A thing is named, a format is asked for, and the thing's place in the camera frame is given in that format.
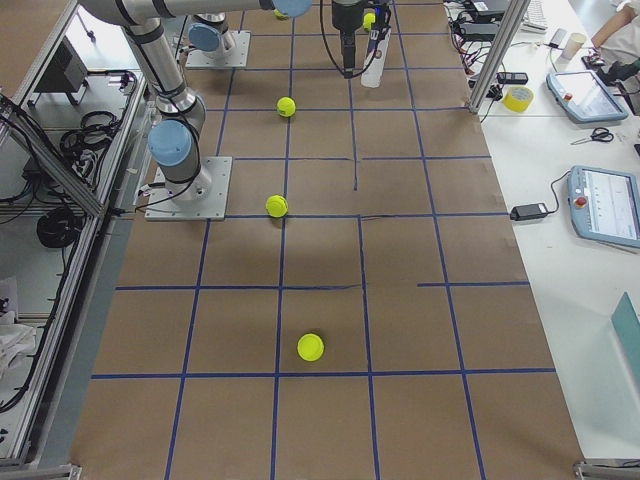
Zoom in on black handled scissors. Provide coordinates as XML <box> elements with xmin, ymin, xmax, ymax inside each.
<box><xmin>571</xmin><ymin>127</ymin><xmax>614</xmax><ymax>146</ymax></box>

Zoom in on black power adapter brick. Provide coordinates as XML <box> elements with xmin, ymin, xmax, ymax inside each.
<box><xmin>509</xmin><ymin>202</ymin><xmax>549</xmax><ymax>221</ymax></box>

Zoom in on brown paper table mat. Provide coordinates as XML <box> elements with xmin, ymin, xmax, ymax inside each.
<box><xmin>71</xmin><ymin>1</ymin><xmax>580</xmax><ymax>479</ymax></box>

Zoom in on person forearm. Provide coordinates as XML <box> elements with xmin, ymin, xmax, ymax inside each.
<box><xmin>591</xmin><ymin>4</ymin><xmax>637</xmax><ymax>48</ymax></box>

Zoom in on white crumpled cloth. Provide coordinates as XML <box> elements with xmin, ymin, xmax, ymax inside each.
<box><xmin>0</xmin><ymin>277</ymin><xmax>37</xmax><ymax>371</ymax></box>

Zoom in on blue white tennis ball can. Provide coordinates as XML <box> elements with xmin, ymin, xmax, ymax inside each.
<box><xmin>360</xmin><ymin>27</ymin><xmax>391</xmax><ymax>88</ymax></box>

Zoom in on aluminium frame post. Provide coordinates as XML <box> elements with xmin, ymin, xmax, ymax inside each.
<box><xmin>468</xmin><ymin>0</ymin><xmax>530</xmax><ymax>114</ymax></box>

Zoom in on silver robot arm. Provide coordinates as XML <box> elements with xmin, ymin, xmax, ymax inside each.
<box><xmin>80</xmin><ymin>1</ymin><xmax>312</xmax><ymax>201</ymax></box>
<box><xmin>188</xmin><ymin>1</ymin><xmax>392</xmax><ymax>78</ymax></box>

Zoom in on teach pendant tablet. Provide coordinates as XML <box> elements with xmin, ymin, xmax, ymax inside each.
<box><xmin>546</xmin><ymin>70</ymin><xmax>628</xmax><ymax>123</ymax></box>
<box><xmin>567</xmin><ymin>166</ymin><xmax>639</xmax><ymax>249</ymax></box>

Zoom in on left yellow tennis ball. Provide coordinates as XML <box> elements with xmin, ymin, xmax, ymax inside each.
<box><xmin>296</xmin><ymin>332</ymin><xmax>325</xmax><ymax>362</ymax></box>

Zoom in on upper teach pendant tablet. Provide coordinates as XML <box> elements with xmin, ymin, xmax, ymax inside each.
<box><xmin>546</xmin><ymin>70</ymin><xmax>628</xmax><ymax>123</ymax></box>

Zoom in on grey electronics box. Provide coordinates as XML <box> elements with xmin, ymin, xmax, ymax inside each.
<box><xmin>34</xmin><ymin>36</ymin><xmax>88</xmax><ymax>105</ymax></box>

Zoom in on lower teach pendant tablet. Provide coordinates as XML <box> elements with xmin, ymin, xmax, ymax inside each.
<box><xmin>567</xmin><ymin>166</ymin><xmax>639</xmax><ymax>249</ymax></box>

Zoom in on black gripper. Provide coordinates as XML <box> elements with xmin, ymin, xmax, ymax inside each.
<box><xmin>372</xmin><ymin>0</ymin><xmax>392</xmax><ymax>28</ymax></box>
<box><xmin>331</xmin><ymin>0</ymin><xmax>364</xmax><ymax>78</ymax></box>

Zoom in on black phone device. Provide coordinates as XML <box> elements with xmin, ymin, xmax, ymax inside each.
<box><xmin>496</xmin><ymin>72</ymin><xmax>529</xmax><ymax>85</ymax></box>

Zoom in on yellow tape roll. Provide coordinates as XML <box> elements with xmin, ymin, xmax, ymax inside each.
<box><xmin>503</xmin><ymin>85</ymin><xmax>534</xmax><ymax>113</ymax></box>

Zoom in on beige paper cup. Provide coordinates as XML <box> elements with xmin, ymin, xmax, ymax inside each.
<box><xmin>560</xmin><ymin>32</ymin><xmax>587</xmax><ymax>61</ymax></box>

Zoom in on yellow tennis ball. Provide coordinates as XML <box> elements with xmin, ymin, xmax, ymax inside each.
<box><xmin>296</xmin><ymin>332</ymin><xmax>325</xmax><ymax>362</ymax></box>
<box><xmin>276</xmin><ymin>96</ymin><xmax>297</xmax><ymax>118</ymax></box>
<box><xmin>265</xmin><ymin>195</ymin><xmax>289</xmax><ymax>218</ymax></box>
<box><xmin>363</xmin><ymin>12</ymin><xmax>376</xmax><ymax>31</ymax></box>

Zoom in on far yellow tennis ball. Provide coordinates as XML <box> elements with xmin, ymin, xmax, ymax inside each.
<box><xmin>276</xmin><ymin>96</ymin><xmax>297</xmax><ymax>118</ymax></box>

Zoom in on right yellow tennis ball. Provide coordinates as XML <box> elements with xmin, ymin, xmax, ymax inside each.
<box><xmin>265</xmin><ymin>195</ymin><xmax>289</xmax><ymax>218</ymax></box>

